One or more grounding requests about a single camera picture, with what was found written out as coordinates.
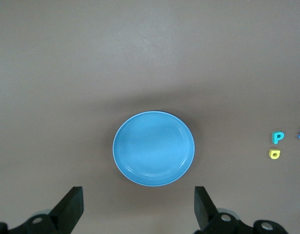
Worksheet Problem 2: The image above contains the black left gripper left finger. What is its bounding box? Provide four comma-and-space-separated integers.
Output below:
0, 186, 84, 234

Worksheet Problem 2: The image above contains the yellow foam letter D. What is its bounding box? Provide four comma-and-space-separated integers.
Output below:
268, 149, 281, 160

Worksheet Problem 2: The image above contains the blue plate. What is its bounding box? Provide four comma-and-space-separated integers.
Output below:
112, 111, 196, 187

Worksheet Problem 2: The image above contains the teal foam letter P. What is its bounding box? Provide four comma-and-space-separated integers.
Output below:
272, 132, 285, 146

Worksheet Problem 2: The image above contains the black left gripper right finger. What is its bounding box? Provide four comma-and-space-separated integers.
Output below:
194, 186, 287, 234

